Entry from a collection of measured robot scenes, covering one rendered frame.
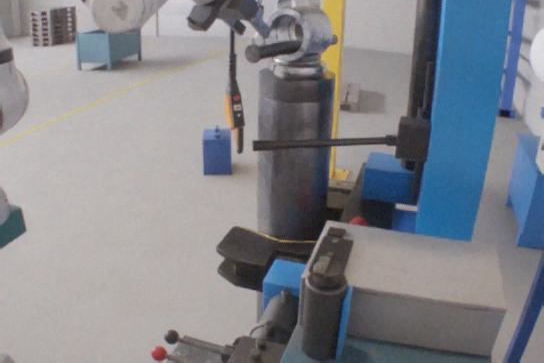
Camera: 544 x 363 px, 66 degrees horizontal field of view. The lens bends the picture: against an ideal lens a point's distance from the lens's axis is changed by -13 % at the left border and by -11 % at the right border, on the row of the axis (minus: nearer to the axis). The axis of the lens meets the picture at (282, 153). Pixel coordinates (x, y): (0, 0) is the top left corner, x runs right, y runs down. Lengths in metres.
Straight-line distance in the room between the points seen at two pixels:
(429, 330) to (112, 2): 0.83
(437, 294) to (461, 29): 0.61
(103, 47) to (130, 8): 8.36
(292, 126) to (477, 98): 0.48
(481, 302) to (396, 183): 0.63
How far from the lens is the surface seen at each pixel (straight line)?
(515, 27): 6.94
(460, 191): 1.26
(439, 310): 0.93
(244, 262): 1.30
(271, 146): 1.10
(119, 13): 0.79
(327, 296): 0.83
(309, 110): 1.25
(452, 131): 1.20
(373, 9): 11.94
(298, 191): 1.33
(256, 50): 1.14
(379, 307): 0.94
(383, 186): 1.47
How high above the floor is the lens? 1.74
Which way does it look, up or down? 21 degrees down
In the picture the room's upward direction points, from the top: 2 degrees clockwise
